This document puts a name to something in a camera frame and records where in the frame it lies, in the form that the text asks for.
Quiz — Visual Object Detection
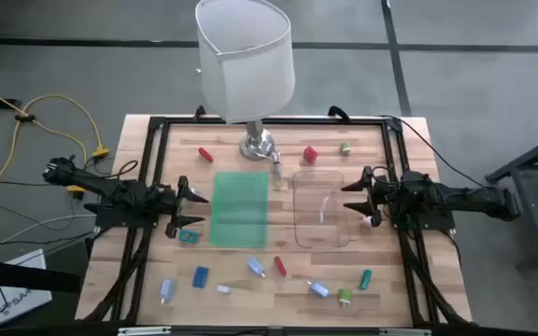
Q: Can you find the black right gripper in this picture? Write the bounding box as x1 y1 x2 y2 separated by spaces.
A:
341 165 404 229

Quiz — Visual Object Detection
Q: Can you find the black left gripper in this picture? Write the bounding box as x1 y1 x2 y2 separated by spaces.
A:
154 175 210 240

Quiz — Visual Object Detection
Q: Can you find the blue digital clock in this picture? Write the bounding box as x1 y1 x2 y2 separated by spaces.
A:
191 266 210 289

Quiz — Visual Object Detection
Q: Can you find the light blue wall charger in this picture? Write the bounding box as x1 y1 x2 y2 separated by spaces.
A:
306 280 331 299
246 257 267 279
158 277 177 305

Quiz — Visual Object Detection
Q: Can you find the clear plastic bin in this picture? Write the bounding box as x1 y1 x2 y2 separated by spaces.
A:
291 169 351 250

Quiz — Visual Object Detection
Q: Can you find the green translucent plastic bin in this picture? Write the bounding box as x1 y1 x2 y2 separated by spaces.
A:
208 171 271 249

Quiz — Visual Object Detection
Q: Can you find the table lamp white shade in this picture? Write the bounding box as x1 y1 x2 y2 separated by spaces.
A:
194 0 297 162

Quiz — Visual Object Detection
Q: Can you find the dark metal side table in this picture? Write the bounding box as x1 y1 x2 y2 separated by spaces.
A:
485 128 538 270

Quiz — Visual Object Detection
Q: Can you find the black beam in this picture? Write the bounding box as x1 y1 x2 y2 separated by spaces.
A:
0 257 83 294

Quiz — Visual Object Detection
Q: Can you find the white printed sign board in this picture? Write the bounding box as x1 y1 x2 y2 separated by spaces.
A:
0 248 53 328

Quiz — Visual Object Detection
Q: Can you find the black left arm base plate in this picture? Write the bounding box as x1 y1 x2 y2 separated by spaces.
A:
84 203 158 230

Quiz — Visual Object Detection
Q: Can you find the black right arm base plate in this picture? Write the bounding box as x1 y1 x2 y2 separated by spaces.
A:
392 212 456 231

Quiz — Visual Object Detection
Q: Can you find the bundled clear lamp cord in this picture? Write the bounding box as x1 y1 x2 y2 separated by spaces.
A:
268 147 285 190

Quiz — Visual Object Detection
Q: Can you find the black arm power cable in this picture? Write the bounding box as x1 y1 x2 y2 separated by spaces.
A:
378 114 489 190

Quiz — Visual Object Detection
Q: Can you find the black aluminium table frame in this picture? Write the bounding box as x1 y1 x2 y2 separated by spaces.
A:
81 105 474 328

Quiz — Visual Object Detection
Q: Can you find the silver metal bracket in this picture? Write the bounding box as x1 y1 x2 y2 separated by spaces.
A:
118 327 172 336
379 328 432 336

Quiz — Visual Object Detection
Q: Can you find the white floor cable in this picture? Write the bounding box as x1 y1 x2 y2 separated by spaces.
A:
0 213 97 258

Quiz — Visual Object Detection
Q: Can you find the yellow extension cable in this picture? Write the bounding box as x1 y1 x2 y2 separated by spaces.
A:
0 78 106 216

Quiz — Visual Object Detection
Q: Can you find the black floor cable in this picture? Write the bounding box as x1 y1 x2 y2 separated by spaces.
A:
0 176 53 187

